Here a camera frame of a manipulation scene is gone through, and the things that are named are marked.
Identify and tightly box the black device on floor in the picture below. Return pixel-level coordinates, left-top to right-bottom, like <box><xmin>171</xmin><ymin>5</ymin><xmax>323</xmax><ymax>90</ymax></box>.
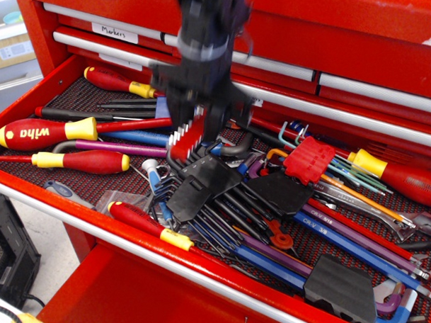
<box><xmin>0</xmin><ymin>194</ymin><xmax>40</xmax><ymax>308</ymax></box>

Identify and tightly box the silver adjustable wrench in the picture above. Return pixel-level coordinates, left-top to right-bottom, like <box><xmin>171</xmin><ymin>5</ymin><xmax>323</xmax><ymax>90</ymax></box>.
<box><xmin>314</xmin><ymin>181</ymin><xmax>431</xmax><ymax>242</ymax></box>

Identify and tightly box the large red wiha screwdriver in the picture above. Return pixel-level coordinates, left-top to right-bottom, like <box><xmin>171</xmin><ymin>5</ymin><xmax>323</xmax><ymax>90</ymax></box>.
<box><xmin>0</xmin><ymin>117</ymin><xmax>173</xmax><ymax>151</ymax></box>

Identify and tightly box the red yellow screwdriver back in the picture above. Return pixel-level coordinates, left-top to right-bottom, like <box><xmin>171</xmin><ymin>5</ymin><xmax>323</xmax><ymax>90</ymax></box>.
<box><xmin>84</xmin><ymin>67</ymin><xmax>164</xmax><ymax>98</ymax></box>

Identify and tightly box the red tool chest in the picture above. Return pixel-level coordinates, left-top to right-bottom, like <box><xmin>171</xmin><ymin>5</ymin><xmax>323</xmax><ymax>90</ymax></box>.
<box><xmin>0</xmin><ymin>0</ymin><xmax>431</xmax><ymax>323</ymax></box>

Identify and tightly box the black hex key holder right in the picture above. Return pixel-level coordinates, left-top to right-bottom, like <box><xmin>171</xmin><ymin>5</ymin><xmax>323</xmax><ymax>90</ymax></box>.
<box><xmin>247</xmin><ymin>171</ymin><xmax>314</xmax><ymax>217</ymax></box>

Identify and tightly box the purple hex key long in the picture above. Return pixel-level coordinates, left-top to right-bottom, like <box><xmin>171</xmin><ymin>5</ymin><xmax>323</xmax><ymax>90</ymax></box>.
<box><xmin>302</xmin><ymin>203</ymin><xmax>431</xmax><ymax>281</ymax></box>

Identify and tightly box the red hex key holder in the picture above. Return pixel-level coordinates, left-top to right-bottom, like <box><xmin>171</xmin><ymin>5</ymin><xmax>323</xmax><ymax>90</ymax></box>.
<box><xmin>284</xmin><ymin>137</ymin><xmax>335</xmax><ymax>186</ymax></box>

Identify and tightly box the blue grey small screwdriver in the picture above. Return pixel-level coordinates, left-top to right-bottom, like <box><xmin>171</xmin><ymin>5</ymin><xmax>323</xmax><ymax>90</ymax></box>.
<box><xmin>43</xmin><ymin>180</ymin><xmax>96</xmax><ymax>210</ymax></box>

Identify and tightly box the red yellow screwdriver front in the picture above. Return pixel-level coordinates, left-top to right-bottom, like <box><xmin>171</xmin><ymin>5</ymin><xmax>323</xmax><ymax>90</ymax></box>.
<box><xmin>108</xmin><ymin>201</ymin><xmax>219</xmax><ymax>263</ymax></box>

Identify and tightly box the blue plastic holder back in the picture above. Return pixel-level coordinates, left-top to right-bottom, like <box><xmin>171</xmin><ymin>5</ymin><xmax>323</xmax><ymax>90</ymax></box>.
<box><xmin>155</xmin><ymin>96</ymin><xmax>170</xmax><ymax>118</ymax></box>

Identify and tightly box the blue hex key front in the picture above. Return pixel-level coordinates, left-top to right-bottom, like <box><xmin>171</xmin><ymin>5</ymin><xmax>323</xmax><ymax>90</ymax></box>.
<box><xmin>190</xmin><ymin>219</ymin><xmax>306</xmax><ymax>293</ymax></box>

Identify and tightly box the purple hex key left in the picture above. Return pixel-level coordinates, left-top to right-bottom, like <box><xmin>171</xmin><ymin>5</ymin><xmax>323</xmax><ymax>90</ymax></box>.
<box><xmin>52</xmin><ymin>139</ymin><xmax>167</xmax><ymax>158</ymax></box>

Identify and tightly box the black hex key holder centre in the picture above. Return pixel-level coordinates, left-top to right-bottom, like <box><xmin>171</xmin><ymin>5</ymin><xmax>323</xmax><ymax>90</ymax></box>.
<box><xmin>166</xmin><ymin>154</ymin><xmax>242</xmax><ymax>223</ymax></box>

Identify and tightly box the orange plastic clip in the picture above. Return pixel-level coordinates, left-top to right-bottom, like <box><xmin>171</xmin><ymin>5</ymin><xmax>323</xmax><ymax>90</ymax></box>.
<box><xmin>263</xmin><ymin>217</ymin><xmax>294</xmax><ymax>251</ymax></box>

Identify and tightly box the blue precision screwdriver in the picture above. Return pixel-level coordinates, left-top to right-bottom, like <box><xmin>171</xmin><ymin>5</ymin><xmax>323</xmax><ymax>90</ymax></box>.
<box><xmin>142</xmin><ymin>159</ymin><xmax>175</xmax><ymax>230</ymax></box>

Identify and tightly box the black holder front right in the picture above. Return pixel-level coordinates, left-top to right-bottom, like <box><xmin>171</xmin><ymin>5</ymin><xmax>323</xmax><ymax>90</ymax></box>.
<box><xmin>304</xmin><ymin>255</ymin><xmax>377</xmax><ymax>323</ymax></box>

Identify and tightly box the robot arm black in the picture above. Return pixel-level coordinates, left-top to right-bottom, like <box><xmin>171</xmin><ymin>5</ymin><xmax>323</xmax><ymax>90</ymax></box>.
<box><xmin>151</xmin><ymin>0</ymin><xmax>254</xmax><ymax>141</ymax></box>

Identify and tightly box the red yellow screwdriver left middle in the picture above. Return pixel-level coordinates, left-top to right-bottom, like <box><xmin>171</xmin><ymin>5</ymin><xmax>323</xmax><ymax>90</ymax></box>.
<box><xmin>0</xmin><ymin>150</ymin><xmax>130</xmax><ymax>175</ymax></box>

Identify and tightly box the white markers label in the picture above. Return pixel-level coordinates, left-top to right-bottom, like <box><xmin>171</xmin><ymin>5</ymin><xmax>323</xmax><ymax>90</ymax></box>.
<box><xmin>91</xmin><ymin>22</ymin><xmax>139</xmax><ymax>45</ymax></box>

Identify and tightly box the blue hex key CR-V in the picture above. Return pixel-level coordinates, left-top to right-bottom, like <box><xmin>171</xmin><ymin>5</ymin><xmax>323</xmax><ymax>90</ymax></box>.
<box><xmin>293</xmin><ymin>212</ymin><xmax>431</xmax><ymax>300</ymax></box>

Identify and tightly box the white drawer label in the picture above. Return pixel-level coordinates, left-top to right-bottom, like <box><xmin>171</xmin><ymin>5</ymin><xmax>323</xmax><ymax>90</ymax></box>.
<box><xmin>251</xmin><ymin>96</ymin><xmax>264</xmax><ymax>108</ymax></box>

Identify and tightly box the black red handled tool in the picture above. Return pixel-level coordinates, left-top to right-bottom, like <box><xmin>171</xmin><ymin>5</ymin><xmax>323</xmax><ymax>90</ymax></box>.
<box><xmin>35</xmin><ymin>106</ymin><xmax>156</xmax><ymax>123</ymax></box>

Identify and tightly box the red bit holder with bits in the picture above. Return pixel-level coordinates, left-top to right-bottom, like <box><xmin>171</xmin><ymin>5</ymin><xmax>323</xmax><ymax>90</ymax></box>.
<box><xmin>168</xmin><ymin>106</ymin><xmax>207</xmax><ymax>162</ymax></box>

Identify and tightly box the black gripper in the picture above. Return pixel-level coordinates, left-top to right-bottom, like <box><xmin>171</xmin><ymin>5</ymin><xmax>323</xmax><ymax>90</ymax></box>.
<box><xmin>151</xmin><ymin>36</ymin><xmax>253</xmax><ymax>142</ymax></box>

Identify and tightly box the black hex key holder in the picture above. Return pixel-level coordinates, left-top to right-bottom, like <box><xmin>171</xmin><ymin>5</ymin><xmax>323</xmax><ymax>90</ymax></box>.
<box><xmin>247</xmin><ymin>171</ymin><xmax>314</xmax><ymax>217</ymax></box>
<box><xmin>166</xmin><ymin>154</ymin><xmax>242</xmax><ymax>223</ymax></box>

